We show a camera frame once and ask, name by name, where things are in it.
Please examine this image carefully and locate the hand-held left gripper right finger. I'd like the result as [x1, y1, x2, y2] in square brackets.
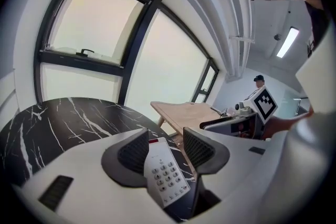
[182, 127, 231, 176]

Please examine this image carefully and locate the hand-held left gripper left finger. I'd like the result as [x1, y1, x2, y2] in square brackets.
[101, 127, 150, 189]

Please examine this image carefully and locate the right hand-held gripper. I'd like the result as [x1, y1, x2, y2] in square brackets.
[199, 85, 279, 141]

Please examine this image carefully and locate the white telephone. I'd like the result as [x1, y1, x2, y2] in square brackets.
[143, 138, 192, 209]

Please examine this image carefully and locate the person's right forearm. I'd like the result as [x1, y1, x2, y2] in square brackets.
[264, 109, 315, 140]

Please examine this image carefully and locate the light wooden table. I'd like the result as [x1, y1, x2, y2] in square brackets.
[150, 101, 237, 147]

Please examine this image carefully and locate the long ceiling light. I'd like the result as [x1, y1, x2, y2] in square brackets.
[276, 26, 300, 59]

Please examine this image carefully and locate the round black marble table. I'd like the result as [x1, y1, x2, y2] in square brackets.
[0, 97, 200, 221]

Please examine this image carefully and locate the white ceiling pipe bundle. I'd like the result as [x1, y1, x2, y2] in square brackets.
[181, 0, 257, 83]

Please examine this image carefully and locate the person's black shirt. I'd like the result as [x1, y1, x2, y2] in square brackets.
[304, 2, 332, 57]

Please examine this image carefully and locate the black framed window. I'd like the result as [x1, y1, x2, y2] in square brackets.
[33, 0, 220, 108]

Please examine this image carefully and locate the black window handle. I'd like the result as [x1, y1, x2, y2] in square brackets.
[76, 48, 95, 56]

